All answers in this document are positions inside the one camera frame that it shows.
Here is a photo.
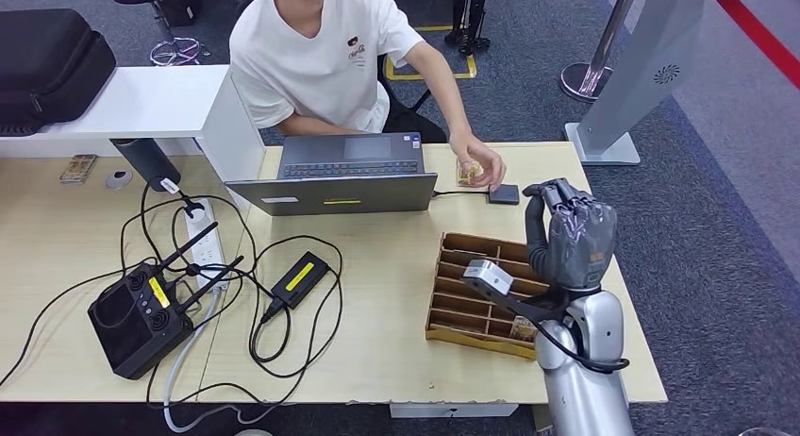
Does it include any gold card in clear sleeve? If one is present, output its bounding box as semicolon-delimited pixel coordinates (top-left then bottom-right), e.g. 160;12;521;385
58;154;99;186

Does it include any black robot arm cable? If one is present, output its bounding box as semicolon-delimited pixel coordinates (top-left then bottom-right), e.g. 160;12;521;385
531;320;631;376

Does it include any black controller cable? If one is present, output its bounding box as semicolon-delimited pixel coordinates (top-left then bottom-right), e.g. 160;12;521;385
0;258;158;391

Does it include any grey laptop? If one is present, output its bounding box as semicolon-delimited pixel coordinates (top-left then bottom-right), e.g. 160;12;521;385
224;131;439;217

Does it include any black adapter cable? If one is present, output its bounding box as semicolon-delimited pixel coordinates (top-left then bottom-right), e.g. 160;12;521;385
144;235;344;415

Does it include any thick grey white cable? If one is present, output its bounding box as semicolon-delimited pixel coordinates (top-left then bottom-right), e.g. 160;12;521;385
160;289;279;436

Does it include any white raised shelf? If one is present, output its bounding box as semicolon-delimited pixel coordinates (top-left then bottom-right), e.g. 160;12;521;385
0;64;266;211

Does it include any black remote controller with antennas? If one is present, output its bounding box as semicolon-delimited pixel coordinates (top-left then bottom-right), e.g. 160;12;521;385
86;221;245;382

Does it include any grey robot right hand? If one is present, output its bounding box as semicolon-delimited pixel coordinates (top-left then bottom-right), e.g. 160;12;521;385
522;177;619;292

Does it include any wooden card slot rack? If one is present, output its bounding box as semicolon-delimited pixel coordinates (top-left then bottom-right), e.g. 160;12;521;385
425;232;553;361

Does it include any black cable with white tag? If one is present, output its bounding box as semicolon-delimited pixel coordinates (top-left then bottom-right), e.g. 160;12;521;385
137;176;208;278

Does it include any humanoid robot on stand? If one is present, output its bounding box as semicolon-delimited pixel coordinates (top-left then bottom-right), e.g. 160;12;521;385
444;0;492;56

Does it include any silver kiosk stand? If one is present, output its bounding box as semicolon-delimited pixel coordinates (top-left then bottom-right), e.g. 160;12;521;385
564;0;708;166

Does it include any small black square device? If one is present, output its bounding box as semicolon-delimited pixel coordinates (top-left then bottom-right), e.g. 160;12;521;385
488;183;521;206

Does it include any black cylinder flask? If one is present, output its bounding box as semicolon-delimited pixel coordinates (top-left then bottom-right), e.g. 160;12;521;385
108;138;182;193

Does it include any person's left hand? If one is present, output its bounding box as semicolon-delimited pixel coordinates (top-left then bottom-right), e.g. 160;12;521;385
449;132;508;193

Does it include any chrome stanchion post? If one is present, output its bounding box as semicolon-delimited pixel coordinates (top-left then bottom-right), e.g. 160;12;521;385
559;0;643;103

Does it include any person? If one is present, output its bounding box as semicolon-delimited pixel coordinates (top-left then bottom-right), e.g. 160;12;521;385
229;0;508;193

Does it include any gold hotel key card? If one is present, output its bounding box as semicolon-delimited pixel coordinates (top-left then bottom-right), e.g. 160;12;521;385
508;315;540;344

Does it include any black carrying case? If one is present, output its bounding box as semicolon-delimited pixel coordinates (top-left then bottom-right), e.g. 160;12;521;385
0;8;118;138

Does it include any black adapter with yellow label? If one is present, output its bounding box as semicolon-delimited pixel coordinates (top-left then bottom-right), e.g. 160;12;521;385
270;251;331;311

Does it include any white power strip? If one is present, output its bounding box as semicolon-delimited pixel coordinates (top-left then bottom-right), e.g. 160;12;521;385
182;198;227;293

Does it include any red barrier belt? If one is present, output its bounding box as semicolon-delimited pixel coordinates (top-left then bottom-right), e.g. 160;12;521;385
706;0;800;90

